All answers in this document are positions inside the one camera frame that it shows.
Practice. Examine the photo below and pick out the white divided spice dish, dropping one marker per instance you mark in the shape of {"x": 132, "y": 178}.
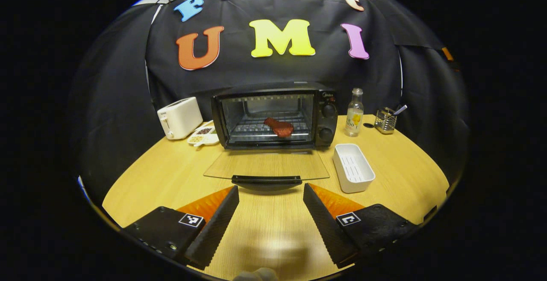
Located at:
{"x": 204, "y": 135}

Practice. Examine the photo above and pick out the red raw meat piece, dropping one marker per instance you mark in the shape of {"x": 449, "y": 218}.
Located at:
{"x": 280, "y": 128}

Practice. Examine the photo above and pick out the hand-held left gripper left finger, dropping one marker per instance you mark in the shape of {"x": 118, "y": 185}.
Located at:
{"x": 213, "y": 229}

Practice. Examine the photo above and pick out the white toaster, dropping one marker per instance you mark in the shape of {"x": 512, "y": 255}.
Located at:
{"x": 181, "y": 117}

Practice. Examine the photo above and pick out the clear glass bottle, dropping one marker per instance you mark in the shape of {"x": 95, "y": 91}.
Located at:
{"x": 354, "y": 118}

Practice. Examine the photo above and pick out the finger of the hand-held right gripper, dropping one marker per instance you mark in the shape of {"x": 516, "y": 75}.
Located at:
{"x": 448, "y": 54}

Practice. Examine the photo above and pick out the metal spoon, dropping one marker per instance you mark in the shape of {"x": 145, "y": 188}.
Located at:
{"x": 401, "y": 109}

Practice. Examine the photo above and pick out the black electric oven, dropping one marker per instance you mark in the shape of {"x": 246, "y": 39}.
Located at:
{"x": 327, "y": 120}

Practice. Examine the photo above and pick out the white rectangular tray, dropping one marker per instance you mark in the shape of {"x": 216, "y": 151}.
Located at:
{"x": 354, "y": 170}

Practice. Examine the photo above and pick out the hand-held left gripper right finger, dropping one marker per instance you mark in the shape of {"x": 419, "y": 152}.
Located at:
{"x": 327, "y": 229}

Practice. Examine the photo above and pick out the metal oven rack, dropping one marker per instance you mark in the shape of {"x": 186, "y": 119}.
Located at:
{"x": 252, "y": 128}

